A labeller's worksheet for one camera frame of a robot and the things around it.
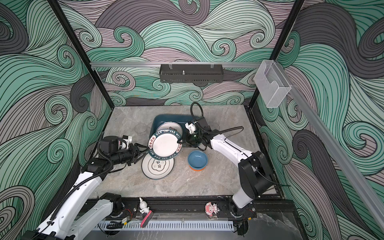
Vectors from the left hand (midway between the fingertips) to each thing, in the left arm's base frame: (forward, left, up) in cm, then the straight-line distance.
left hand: (148, 149), depth 74 cm
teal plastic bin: (+35, -15, -18) cm, 42 cm away
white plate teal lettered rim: (+6, -6, -5) cm, 10 cm away
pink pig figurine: (-23, -32, -16) cm, 43 cm away
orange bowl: (-5, -25, -13) cm, 29 cm away
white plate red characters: (+29, -7, -18) cm, 35 cm away
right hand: (+7, -14, -3) cm, 16 cm away
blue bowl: (+1, -26, -12) cm, 28 cm away
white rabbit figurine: (-23, +1, -16) cm, 28 cm away
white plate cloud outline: (-3, -1, -18) cm, 18 cm away
